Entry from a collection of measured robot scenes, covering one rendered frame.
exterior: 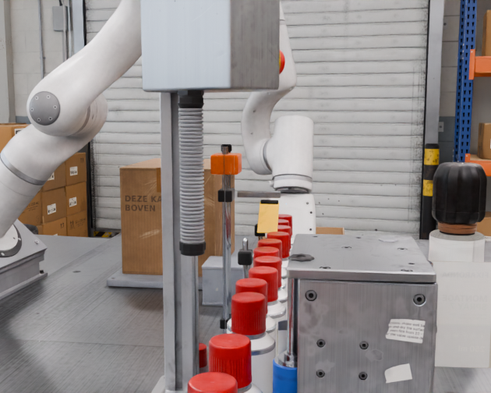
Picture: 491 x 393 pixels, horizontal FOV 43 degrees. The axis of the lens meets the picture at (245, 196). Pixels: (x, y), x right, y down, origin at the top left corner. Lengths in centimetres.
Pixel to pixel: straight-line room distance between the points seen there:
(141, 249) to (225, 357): 113
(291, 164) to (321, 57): 410
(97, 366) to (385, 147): 440
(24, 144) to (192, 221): 75
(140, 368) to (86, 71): 64
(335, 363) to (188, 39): 47
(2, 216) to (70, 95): 34
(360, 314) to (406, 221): 490
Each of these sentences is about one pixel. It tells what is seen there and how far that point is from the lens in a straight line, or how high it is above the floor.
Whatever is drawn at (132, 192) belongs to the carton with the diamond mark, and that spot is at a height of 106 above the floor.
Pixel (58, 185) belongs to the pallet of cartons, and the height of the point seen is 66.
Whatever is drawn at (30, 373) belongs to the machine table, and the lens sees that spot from 114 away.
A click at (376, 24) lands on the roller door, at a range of 534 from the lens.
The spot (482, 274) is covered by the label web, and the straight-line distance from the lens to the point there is 89.
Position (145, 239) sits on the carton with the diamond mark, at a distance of 159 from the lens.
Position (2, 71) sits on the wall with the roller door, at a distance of 660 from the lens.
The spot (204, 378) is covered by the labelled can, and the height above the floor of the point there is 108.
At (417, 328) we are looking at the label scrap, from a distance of 49.
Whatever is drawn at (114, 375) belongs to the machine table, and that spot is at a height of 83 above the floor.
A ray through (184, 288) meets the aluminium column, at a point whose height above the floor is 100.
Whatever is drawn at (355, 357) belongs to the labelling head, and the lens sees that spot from 50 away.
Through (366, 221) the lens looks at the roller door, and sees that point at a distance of 539.
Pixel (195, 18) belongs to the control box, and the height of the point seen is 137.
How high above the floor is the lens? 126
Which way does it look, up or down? 8 degrees down
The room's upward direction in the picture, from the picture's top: straight up
